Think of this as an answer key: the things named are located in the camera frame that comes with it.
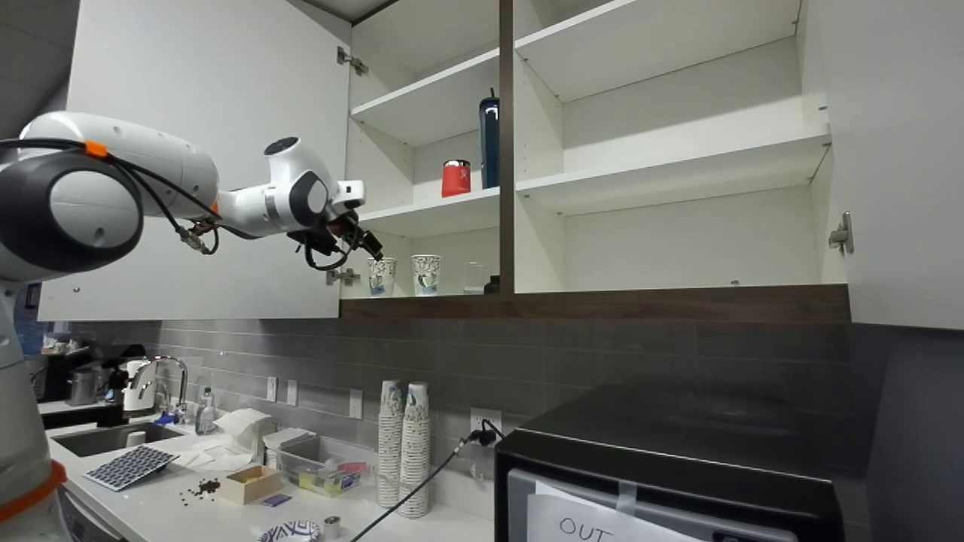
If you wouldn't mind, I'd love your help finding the black power cable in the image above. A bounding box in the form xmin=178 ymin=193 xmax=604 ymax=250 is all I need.
xmin=349 ymin=422 xmax=503 ymax=542

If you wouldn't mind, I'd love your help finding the clear plastic container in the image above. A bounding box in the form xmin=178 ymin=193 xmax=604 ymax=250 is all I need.
xmin=277 ymin=436 xmax=364 ymax=498

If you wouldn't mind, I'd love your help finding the left stack of paper cups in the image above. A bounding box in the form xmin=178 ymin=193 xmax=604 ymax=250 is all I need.
xmin=375 ymin=380 xmax=403 ymax=507

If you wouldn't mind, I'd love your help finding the right stack of paper cups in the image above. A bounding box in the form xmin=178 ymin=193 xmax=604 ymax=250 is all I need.
xmin=399 ymin=384 xmax=431 ymax=519

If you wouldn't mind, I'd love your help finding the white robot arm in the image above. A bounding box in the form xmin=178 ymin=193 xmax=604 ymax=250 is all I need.
xmin=0 ymin=111 xmax=381 ymax=539

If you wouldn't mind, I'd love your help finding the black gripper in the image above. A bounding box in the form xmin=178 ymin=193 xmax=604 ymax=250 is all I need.
xmin=292 ymin=180 xmax=381 ymax=272

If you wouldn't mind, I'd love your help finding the electric kettle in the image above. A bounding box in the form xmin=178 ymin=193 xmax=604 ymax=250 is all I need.
xmin=122 ymin=359 xmax=173 ymax=412

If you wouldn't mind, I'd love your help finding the red cup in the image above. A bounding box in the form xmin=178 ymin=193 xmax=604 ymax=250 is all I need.
xmin=440 ymin=159 xmax=470 ymax=197

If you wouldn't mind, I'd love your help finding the dark blue water bottle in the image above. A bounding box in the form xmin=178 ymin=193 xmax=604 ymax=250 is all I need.
xmin=479 ymin=88 xmax=499 ymax=189

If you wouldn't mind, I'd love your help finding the stack of paper cups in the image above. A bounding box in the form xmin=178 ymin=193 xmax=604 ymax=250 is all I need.
xmin=375 ymin=380 xmax=403 ymax=507
xmin=399 ymin=384 xmax=431 ymax=519

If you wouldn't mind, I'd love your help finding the kitchen sink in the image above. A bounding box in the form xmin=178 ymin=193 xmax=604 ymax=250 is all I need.
xmin=60 ymin=422 xmax=176 ymax=457

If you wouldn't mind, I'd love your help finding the grey keyboard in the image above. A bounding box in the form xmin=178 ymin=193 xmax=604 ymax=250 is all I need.
xmin=90 ymin=447 xmax=173 ymax=491

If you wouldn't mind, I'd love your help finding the small cardboard box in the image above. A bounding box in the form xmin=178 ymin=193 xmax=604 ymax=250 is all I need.
xmin=220 ymin=468 xmax=280 ymax=507

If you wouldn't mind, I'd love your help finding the white open wall cabinet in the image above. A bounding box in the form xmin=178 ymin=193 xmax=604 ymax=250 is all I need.
xmin=345 ymin=0 xmax=835 ymax=297

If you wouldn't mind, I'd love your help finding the white cabinet door right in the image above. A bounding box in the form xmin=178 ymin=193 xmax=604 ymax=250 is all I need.
xmin=802 ymin=0 xmax=964 ymax=331

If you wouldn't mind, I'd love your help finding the black microwave oven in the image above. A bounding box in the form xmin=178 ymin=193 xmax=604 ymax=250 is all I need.
xmin=494 ymin=384 xmax=865 ymax=542

